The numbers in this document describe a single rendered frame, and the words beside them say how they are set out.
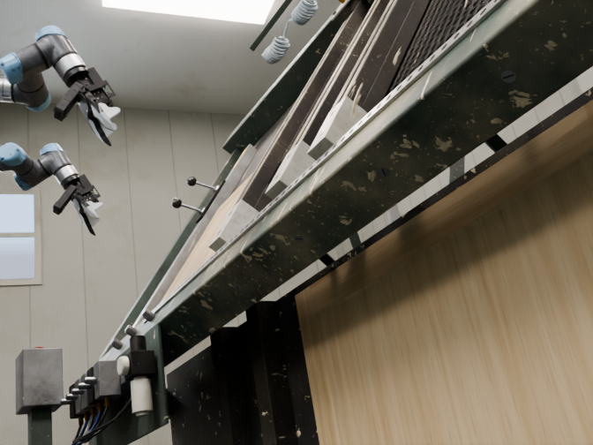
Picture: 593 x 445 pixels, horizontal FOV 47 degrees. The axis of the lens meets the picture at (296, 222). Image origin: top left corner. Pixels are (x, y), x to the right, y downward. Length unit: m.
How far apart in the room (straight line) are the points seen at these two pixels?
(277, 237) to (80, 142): 4.98
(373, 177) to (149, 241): 4.82
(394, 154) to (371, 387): 0.55
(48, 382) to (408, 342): 1.30
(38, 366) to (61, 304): 3.27
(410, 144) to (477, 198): 0.23
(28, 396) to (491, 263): 1.53
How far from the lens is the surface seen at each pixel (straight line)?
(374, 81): 1.38
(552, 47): 0.88
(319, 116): 1.49
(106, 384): 1.83
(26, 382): 2.28
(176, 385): 2.33
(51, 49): 2.00
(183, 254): 2.36
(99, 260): 5.69
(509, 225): 1.14
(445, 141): 0.99
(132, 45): 5.72
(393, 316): 1.34
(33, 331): 5.48
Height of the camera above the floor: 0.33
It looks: 23 degrees up
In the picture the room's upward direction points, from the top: 10 degrees counter-clockwise
